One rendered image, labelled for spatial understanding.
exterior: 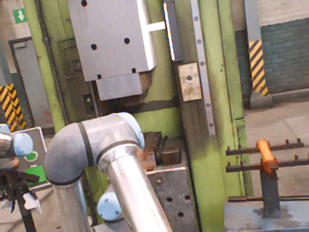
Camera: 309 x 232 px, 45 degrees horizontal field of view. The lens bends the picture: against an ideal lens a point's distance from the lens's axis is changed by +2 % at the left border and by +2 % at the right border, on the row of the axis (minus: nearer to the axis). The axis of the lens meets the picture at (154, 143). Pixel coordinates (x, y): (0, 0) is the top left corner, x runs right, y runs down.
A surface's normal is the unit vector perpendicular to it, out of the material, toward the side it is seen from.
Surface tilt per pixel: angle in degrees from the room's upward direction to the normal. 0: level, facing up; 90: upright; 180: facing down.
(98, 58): 90
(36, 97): 90
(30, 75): 90
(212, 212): 90
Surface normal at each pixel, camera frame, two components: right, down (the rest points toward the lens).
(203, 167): -0.10, 0.27
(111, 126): 0.08, -0.61
